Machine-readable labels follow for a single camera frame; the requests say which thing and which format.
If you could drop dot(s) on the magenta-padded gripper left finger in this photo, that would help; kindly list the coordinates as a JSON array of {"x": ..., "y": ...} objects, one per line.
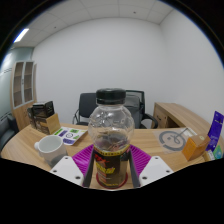
[{"x": 68, "y": 168}]

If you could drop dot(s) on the orange box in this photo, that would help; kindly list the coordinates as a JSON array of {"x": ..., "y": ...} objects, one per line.
[{"x": 195, "y": 148}]

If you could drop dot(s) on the white mug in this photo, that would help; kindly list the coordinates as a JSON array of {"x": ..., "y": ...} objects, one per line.
[{"x": 50, "y": 146}]

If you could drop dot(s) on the wooden side desk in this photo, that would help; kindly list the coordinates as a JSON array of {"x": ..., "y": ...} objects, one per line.
[{"x": 176, "y": 115}]

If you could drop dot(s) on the brown cardboard box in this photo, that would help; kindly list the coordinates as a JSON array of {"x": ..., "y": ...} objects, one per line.
[{"x": 50, "y": 125}]

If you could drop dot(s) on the purple standing card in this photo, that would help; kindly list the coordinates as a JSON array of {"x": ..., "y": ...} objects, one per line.
[{"x": 216, "y": 130}]

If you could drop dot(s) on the clear drink bottle black cap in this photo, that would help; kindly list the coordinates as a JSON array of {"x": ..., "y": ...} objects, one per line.
[{"x": 111, "y": 130}]

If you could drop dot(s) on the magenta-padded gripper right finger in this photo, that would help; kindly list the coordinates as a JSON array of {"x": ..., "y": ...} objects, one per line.
[{"x": 155, "y": 168}]

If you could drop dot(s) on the white printed leaflet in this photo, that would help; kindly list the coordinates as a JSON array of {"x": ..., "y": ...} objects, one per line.
[{"x": 70, "y": 135}]

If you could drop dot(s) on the black office chair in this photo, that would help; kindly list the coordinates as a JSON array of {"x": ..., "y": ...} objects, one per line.
[{"x": 85, "y": 106}]

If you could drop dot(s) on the wooden shelf cabinet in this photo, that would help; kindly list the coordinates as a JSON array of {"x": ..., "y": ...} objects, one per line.
[{"x": 20, "y": 113}]

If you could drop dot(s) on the dark brown carton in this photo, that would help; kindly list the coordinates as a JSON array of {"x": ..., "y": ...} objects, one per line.
[{"x": 31, "y": 116}]

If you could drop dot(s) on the black carton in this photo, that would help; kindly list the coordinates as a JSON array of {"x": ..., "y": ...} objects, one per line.
[{"x": 43, "y": 108}]

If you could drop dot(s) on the grey mesh office chair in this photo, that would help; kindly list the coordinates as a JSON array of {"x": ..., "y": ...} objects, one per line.
[{"x": 140, "y": 110}]

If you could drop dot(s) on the black sofa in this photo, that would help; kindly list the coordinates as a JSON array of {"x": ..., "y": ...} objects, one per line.
[{"x": 6, "y": 131}]

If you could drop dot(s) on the ceiling light panel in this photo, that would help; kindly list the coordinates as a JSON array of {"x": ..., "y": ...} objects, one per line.
[{"x": 21, "y": 35}]

